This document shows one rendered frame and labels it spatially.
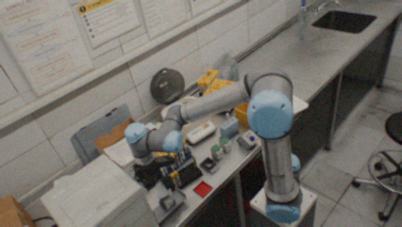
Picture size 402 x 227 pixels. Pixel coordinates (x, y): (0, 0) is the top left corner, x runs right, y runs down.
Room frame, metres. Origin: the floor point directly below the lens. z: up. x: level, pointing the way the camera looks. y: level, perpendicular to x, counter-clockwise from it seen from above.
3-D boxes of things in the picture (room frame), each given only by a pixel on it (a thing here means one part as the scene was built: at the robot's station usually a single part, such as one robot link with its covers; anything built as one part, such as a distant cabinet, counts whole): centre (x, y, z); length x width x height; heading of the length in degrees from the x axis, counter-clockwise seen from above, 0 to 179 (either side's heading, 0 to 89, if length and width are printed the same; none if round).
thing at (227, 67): (1.80, -0.21, 0.97); 0.26 x 0.17 x 0.19; 145
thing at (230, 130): (1.20, -0.13, 0.92); 0.10 x 0.07 x 0.10; 124
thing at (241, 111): (1.30, -0.27, 0.93); 0.13 x 0.13 x 0.10; 35
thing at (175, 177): (0.97, 0.15, 0.93); 0.17 x 0.09 x 0.11; 118
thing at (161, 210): (0.80, 0.24, 0.92); 0.21 x 0.07 x 0.05; 129
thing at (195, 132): (1.34, 0.08, 0.94); 0.30 x 0.24 x 0.12; 30
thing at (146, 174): (0.79, 0.24, 1.16); 0.09 x 0.08 x 0.12; 129
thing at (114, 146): (1.16, 0.40, 0.95); 0.29 x 0.25 x 0.15; 39
